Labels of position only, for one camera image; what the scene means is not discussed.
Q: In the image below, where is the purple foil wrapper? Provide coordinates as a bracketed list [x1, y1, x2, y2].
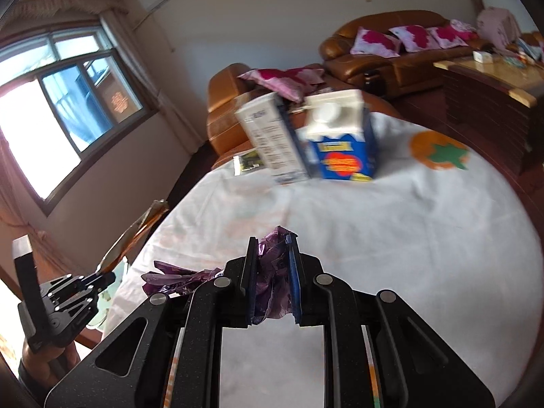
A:
[141, 226, 299, 325]

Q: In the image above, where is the beige orange paper wrapper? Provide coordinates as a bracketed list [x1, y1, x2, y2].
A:
[95, 200, 169, 274]

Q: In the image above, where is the teal cartoon trash bin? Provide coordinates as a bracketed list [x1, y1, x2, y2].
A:
[87, 257, 129, 333]

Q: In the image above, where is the person left hand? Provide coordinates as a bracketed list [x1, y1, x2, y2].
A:
[18, 341, 80, 405]

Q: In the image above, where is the white orange-print tablecloth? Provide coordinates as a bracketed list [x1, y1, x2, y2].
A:
[106, 113, 543, 403]

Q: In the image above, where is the brown leather chaise sofa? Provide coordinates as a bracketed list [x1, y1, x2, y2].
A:
[207, 64, 399, 172]

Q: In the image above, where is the seaweed snack packet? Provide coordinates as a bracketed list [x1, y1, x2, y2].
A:
[232, 149, 266, 176]

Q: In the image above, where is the tall white milk carton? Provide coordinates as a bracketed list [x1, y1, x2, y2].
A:
[235, 93, 316, 184]

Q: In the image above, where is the pink right curtain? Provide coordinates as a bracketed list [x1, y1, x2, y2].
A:
[99, 7, 205, 154]

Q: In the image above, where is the wooden coffee table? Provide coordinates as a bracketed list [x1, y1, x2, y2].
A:
[434, 57, 543, 174]

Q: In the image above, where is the pink pillow on chaise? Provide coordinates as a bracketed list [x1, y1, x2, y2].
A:
[239, 67, 325, 103]

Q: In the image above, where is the brown leather back sofa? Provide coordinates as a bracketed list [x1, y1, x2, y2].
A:
[319, 10, 492, 98]

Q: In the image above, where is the pink white pillow left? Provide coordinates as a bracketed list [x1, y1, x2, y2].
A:
[350, 28, 401, 59]

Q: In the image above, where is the pink white pillow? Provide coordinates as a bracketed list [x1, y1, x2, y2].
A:
[389, 25, 440, 53]
[350, 28, 401, 59]
[427, 19, 478, 49]

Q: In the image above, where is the white box on coffee table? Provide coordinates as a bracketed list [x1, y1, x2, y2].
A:
[473, 51, 494, 65]

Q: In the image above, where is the pink white pillow middle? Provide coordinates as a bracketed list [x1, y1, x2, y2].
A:
[389, 25, 440, 53]

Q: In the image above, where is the pink white pillow right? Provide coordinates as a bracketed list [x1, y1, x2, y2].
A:
[427, 19, 478, 49]

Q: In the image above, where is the pink garment on chair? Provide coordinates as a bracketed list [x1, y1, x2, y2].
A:
[477, 7, 521, 50]

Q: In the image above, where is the window with dark frame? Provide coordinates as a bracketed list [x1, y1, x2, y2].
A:
[1, 24, 157, 215]

